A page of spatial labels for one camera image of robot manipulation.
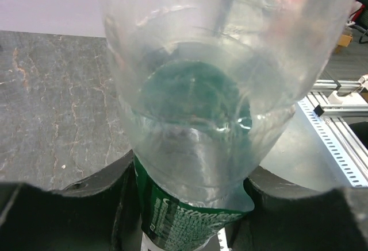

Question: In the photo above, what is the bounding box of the cardboard box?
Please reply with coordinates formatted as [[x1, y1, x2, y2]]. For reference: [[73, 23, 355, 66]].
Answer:
[[334, 33, 353, 54]]

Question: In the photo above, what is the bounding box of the green label water bottle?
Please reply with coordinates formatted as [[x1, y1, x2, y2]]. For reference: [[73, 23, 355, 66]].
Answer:
[[100, 0, 354, 250]]

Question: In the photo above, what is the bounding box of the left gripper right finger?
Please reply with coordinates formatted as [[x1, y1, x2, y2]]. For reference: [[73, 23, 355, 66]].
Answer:
[[227, 167, 367, 250]]

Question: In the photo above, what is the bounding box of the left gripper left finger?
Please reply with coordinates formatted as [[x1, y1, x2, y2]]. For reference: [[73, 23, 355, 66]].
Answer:
[[1, 151, 142, 250]]

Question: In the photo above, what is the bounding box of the slotted cable duct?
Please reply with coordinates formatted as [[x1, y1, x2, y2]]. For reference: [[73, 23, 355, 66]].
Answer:
[[298, 92, 367, 188]]

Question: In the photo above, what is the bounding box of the aluminium frame rail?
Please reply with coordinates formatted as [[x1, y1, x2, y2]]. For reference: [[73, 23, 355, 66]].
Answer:
[[312, 75, 367, 148]]

